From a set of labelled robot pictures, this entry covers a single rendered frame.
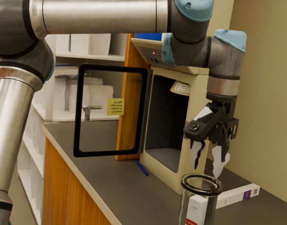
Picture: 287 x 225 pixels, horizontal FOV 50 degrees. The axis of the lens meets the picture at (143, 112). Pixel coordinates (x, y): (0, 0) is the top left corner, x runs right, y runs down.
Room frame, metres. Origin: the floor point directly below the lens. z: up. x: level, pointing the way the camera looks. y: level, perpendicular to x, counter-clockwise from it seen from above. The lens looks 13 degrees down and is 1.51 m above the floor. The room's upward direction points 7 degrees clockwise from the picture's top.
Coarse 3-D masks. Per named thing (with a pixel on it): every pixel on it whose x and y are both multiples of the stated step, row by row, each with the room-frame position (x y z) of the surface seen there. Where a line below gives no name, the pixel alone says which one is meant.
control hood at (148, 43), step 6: (132, 42) 1.30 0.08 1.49; (138, 42) 1.24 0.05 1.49; (144, 42) 1.20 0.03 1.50; (150, 42) 1.16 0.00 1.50; (156, 42) 1.12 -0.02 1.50; (162, 42) 1.09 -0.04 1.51; (138, 48) 1.29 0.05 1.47; (150, 48) 1.19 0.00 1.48; (156, 48) 1.15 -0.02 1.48; (162, 66) 1.23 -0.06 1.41; (174, 66) 1.14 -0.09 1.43; (180, 66) 1.10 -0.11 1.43; (186, 66) 1.06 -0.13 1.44; (186, 72) 1.10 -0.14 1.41; (192, 72) 1.07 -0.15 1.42
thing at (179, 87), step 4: (176, 80) 1.25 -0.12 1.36; (176, 84) 1.22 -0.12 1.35; (180, 84) 1.21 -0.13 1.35; (184, 84) 1.19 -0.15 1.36; (188, 84) 1.19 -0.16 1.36; (172, 88) 1.24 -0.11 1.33; (176, 88) 1.21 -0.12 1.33; (180, 88) 1.20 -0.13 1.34; (184, 88) 1.19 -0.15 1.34; (188, 88) 1.18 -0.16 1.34; (176, 92) 1.20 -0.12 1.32; (180, 92) 1.19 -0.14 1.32; (184, 92) 1.18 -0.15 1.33; (188, 92) 1.17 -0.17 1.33
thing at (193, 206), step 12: (192, 180) 0.78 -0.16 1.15; (204, 180) 0.78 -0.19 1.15; (216, 180) 0.76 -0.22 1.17; (204, 192) 0.68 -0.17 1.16; (180, 204) 0.74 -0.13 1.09; (192, 204) 0.70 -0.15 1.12; (204, 204) 0.69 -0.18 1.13; (180, 216) 0.72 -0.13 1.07; (192, 216) 0.70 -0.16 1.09; (204, 216) 0.69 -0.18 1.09
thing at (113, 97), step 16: (80, 64) 1.21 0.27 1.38; (96, 80) 1.24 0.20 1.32; (112, 80) 1.27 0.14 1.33; (128, 80) 1.30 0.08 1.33; (96, 96) 1.24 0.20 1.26; (112, 96) 1.27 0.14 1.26; (128, 96) 1.30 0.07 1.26; (96, 112) 1.24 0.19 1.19; (112, 112) 1.27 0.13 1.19; (128, 112) 1.30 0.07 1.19; (80, 128) 1.21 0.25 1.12; (96, 128) 1.24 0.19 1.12; (112, 128) 1.28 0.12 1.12; (128, 128) 1.31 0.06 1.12; (80, 144) 1.22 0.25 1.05; (96, 144) 1.25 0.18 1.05; (112, 144) 1.28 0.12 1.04; (128, 144) 1.31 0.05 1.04
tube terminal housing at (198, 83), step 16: (224, 0) 1.12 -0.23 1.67; (224, 16) 1.12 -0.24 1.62; (208, 32) 1.09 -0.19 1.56; (192, 80) 1.10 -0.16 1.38; (192, 96) 1.09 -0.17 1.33; (192, 112) 1.08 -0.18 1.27; (144, 144) 1.33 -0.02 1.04; (208, 144) 1.14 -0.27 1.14; (144, 160) 1.32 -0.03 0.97; (160, 176) 1.20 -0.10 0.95; (176, 176) 1.11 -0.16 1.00
